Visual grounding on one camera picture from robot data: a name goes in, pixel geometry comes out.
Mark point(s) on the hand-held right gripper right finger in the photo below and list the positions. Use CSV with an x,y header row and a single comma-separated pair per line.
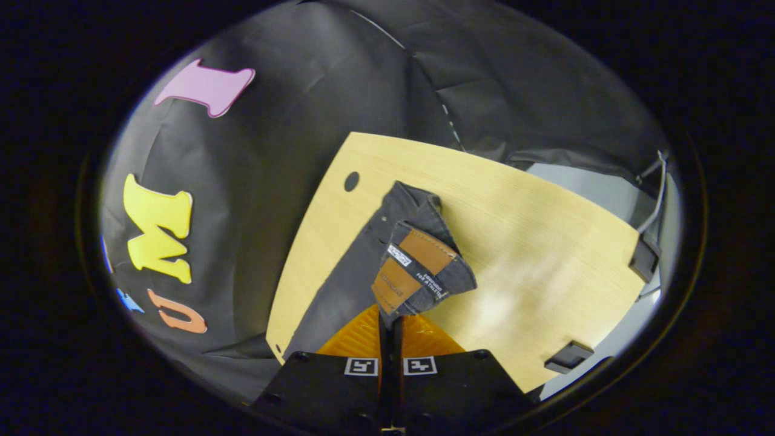
x,y
448,393

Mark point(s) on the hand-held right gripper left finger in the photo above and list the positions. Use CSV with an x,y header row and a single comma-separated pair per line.
x,y
327,387

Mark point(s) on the dark grey jeans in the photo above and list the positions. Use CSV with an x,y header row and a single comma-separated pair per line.
x,y
351,272

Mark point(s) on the black table clamp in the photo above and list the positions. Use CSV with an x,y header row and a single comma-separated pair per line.
x,y
643,260
568,357

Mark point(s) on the black backdrop cloth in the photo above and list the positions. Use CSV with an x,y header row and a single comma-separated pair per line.
x,y
272,151

